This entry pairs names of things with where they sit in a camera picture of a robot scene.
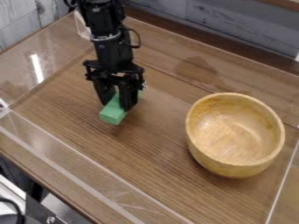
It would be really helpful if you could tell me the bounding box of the black cable lower left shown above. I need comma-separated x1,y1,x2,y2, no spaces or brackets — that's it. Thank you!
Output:
0,198,23,224

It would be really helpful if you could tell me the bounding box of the clear acrylic corner bracket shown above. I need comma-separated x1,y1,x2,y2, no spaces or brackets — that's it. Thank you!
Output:
73,11,91,40

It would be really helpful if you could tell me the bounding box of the brown wooden bowl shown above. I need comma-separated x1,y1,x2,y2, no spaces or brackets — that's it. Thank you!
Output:
184,93,286,179

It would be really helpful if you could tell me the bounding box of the green rectangular block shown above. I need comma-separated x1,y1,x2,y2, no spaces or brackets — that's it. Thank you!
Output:
99,94,128,125

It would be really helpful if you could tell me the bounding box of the black metal bracket with screw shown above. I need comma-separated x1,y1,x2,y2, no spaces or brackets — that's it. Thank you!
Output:
24,194,67,224

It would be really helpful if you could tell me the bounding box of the clear acrylic tray wall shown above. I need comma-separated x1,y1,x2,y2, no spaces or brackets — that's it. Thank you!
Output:
0,106,194,224

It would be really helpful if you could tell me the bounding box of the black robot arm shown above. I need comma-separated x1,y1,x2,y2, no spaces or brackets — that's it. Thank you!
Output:
63,0,146,111

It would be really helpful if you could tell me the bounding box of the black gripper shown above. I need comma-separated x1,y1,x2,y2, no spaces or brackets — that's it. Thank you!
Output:
83,38,146,111

